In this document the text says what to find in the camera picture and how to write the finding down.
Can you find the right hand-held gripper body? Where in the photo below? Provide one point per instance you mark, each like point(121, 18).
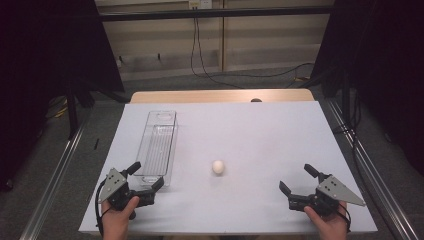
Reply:
point(333, 190)

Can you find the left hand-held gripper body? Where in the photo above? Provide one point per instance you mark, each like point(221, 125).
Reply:
point(115, 186)

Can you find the clear plastic storage container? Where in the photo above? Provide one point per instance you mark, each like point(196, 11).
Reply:
point(160, 146)

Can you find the white egg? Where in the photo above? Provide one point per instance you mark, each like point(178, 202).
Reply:
point(218, 167)

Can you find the person's left hand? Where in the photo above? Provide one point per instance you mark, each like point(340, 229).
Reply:
point(116, 221)

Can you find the person's right hand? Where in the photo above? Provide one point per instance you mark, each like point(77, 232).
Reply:
point(331, 226)

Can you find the white table cover board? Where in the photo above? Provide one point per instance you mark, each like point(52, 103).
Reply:
point(250, 140)

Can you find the black metal stand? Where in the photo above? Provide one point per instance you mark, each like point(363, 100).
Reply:
point(72, 116)
point(346, 103)

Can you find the dark round table grommet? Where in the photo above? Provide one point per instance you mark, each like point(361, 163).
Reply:
point(256, 100)

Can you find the wooden table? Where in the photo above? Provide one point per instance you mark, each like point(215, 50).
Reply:
point(200, 96)

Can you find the black curtain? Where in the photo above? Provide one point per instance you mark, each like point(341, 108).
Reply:
point(383, 50)
point(50, 50)

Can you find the black horizontal metal bar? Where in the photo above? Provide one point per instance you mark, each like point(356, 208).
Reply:
point(200, 13)

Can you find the metal floor rail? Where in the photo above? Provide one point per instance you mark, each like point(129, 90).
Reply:
point(50, 190)
point(376, 186)

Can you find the white wall power outlet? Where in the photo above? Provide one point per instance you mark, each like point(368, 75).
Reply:
point(200, 4)

